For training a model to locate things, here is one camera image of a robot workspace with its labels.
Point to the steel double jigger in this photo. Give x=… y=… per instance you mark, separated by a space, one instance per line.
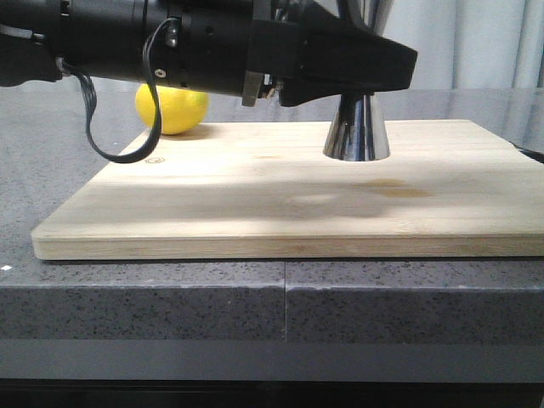
x=358 y=132

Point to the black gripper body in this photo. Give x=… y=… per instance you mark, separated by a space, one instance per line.
x=240 y=48

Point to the wooden cutting board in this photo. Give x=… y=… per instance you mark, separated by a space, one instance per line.
x=449 y=188

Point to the black object behind board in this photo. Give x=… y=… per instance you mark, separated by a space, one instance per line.
x=534 y=155

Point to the yellow lemon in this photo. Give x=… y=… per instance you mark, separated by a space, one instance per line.
x=181 y=109

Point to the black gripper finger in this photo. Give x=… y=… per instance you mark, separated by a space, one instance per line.
x=346 y=54

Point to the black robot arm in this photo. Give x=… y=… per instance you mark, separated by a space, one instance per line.
x=31 y=48

